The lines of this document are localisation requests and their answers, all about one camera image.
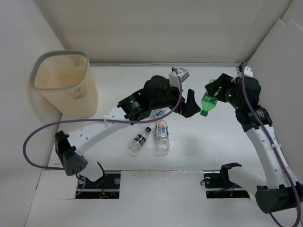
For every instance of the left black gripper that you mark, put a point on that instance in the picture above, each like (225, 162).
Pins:
(190, 107)

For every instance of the green soda bottle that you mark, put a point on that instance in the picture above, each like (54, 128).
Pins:
(208, 102)

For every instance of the red label red cap bottle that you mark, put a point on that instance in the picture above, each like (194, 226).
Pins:
(78, 93)

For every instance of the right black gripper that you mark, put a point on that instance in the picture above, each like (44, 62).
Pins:
(222, 81)

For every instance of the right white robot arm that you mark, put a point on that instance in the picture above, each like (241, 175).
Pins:
(280, 190)

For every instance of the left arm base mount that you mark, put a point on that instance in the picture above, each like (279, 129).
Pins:
(109, 189)

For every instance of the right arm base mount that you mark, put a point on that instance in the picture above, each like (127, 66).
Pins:
(218, 185)

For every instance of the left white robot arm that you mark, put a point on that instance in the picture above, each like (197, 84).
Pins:
(71, 147)

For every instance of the crushed clear water bottle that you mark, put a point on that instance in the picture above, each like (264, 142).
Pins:
(159, 113)

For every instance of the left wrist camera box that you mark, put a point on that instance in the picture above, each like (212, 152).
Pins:
(176, 74)

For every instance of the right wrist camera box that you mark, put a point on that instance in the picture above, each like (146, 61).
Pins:
(244, 69)

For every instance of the orange blue label clear bottle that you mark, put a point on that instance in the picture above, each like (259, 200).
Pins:
(162, 141)

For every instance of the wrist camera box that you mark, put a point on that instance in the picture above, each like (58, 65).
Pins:
(176, 74)
(244, 69)

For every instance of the black cap small bottle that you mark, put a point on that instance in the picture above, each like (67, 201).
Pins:
(139, 141)

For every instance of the beige bin with grey rim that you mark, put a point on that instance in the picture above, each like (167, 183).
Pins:
(57, 72)

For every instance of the aluminium frame rail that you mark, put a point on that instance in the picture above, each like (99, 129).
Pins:
(197, 142)

